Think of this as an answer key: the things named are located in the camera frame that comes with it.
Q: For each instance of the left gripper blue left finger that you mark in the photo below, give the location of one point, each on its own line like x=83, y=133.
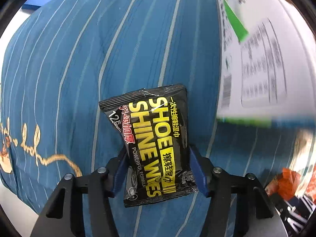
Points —
x=118, y=167

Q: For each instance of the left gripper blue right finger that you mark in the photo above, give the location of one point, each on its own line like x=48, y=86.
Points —
x=202, y=170

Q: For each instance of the black shoe shine wipes pack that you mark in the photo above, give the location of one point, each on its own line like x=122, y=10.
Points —
x=153, y=125

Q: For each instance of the orange snack bag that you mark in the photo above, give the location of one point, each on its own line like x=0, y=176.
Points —
x=288, y=184

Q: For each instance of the open cardboard box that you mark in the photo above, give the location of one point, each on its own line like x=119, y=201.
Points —
x=267, y=64

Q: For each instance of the blue striped bed sheet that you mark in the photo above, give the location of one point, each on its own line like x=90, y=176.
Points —
x=56, y=143

